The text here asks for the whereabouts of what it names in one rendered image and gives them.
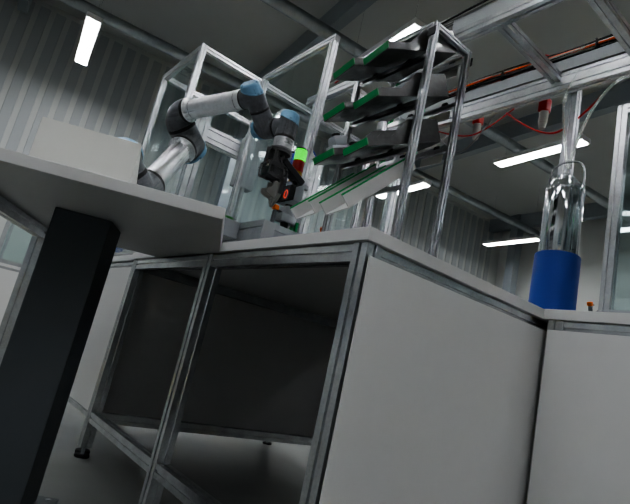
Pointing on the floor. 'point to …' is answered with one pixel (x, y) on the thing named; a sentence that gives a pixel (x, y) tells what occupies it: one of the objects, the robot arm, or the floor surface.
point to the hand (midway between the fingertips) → (273, 204)
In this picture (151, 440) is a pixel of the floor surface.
